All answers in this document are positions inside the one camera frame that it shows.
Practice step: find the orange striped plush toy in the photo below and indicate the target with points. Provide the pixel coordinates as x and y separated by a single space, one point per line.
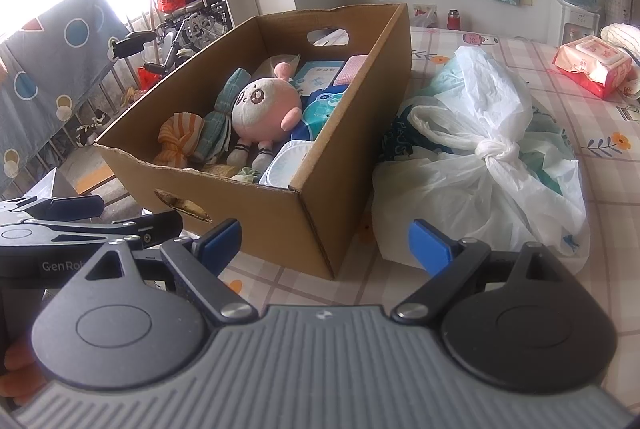
177 134

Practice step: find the person's left hand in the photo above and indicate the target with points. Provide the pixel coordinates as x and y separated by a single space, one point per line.
17 359

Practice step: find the pink plush toy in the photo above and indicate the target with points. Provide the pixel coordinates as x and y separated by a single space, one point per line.
265 104

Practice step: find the green plaid plush toy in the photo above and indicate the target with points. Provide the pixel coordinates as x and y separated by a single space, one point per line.
220 119

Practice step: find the pink cloth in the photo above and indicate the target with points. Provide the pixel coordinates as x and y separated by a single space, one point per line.
352 68

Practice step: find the black bicycle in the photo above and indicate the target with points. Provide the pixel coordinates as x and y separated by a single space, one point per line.
172 44

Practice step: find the white water dispenser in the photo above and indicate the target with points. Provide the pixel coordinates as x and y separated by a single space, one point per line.
575 24

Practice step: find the cardboard box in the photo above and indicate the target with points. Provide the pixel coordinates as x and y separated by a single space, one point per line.
320 219

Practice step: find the white red labelled bag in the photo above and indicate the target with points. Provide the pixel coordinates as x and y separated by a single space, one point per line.
424 18

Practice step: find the white plastic packet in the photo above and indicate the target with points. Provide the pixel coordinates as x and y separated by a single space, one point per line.
290 161

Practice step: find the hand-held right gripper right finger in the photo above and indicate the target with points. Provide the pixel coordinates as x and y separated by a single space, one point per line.
427 246

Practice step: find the pink soft wipes pack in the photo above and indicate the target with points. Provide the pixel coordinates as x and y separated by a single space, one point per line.
582 81

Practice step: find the plaid printed bed sheet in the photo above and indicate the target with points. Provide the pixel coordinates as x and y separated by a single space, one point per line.
500 309

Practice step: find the dark blue packet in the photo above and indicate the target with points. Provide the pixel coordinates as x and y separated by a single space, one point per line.
325 106

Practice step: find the white plastic bag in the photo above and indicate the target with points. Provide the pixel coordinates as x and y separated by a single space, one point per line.
450 189

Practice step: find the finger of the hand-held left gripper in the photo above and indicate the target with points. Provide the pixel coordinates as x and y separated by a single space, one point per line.
150 225
75 207

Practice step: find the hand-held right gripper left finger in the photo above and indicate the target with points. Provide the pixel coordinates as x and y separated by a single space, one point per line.
222 236

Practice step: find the red thermos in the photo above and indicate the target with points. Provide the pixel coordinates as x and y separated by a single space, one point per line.
453 20

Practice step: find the light blue box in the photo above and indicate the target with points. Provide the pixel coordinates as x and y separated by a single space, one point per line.
317 76

